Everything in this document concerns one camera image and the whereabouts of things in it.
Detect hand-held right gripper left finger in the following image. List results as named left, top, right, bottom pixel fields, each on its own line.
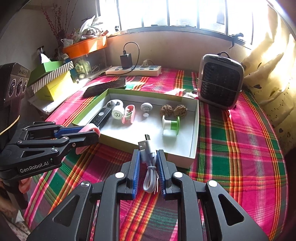
left=26, top=149, right=141, bottom=241

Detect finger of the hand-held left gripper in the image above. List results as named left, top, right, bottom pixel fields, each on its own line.
left=10, top=131, right=100, bottom=168
left=17, top=122, right=86, bottom=143

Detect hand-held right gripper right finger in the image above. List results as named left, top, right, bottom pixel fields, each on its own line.
left=156, top=149, right=270, bottom=241

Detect white usb cable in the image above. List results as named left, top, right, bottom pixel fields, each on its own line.
left=137, top=134, right=160, bottom=193

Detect small black remote control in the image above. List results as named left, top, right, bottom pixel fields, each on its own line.
left=89, top=107, right=112, bottom=130

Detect green white cardboard box tray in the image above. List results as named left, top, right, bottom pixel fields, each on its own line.
left=72, top=88, right=199, bottom=168

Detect small white round wheel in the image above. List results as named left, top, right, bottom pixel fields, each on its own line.
left=111, top=107, right=125, bottom=121

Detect white round massager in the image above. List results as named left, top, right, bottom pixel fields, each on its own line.
left=106, top=99, right=124, bottom=112

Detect green white spool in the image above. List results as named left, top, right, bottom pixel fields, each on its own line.
left=162, top=115, right=180, bottom=137

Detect pink white clip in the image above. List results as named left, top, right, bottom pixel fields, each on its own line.
left=122, top=104, right=136, bottom=125

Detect brown walnut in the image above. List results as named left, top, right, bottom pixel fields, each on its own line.
left=160, top=104, right=174, bottom=115
left=173, top=104, right=188, bottom=115

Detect grey mushroom-shaped gadget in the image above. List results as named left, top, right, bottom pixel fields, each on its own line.
left=140, top=102, right=153, bottom=118

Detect person's left hand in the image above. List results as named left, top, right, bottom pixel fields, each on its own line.
left=19, top=178, right=31, bottom=194

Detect grey striped box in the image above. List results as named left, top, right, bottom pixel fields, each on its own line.
left=31, top=62, right=75, bottom=93

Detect yellow box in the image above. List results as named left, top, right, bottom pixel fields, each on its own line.
left=34, top=70, right=73, bottom=101

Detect green box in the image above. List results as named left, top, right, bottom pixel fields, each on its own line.
left=30, top=60, right=64, bottom=80

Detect black smartphone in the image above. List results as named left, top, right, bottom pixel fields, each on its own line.
left=83, top=78, right=127, bottom=98

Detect clear cartoon sticker container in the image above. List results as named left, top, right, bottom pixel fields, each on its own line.
left=74, top=58, right=91, bottom=75

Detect pink green plaid tablecloth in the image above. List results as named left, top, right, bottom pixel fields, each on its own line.
left=23, top=68, right=290, bottom=241

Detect dried red branches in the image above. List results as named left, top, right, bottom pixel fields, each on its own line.
left=41, top=0, right=77, bottom=45

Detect white power strip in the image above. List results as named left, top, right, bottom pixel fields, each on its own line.
left=105, top=65, right=162, bottom=77

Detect black charger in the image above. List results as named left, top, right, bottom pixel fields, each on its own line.
left=120, top=53, right=132, bottom=69

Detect orange tray with clutter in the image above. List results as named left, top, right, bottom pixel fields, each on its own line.
left=66, top=15, right=107, bottom=45

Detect grey desktop fan heater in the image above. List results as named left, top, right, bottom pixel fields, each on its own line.
left=196, top=53, right=245, bottom=110

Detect cream patterned curtain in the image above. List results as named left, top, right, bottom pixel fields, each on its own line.
left=240, top=3, right=296, bottom=150

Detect black charger cable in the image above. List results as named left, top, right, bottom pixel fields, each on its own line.
left=123, top=42, right=140, bottom=75

